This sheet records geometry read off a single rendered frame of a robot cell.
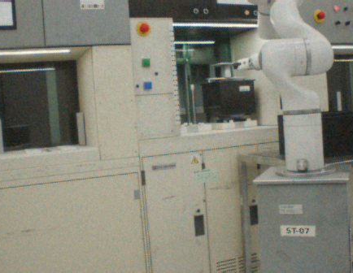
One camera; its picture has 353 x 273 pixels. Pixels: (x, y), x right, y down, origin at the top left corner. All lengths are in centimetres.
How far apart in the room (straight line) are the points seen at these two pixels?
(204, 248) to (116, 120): 72
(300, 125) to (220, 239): 92
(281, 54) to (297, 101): 15
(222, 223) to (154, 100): 65
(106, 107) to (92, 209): 43
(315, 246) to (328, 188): 18
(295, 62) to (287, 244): 55
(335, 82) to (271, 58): 173
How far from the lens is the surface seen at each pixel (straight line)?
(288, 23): 149
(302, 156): 136
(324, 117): 175
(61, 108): 227
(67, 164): 183
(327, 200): 131
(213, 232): 208
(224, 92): 228
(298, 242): 135
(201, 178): 201
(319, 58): 138
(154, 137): 192
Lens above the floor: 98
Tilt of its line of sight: 3 degrees down
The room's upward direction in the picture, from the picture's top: 4 degrees counter-clockwise
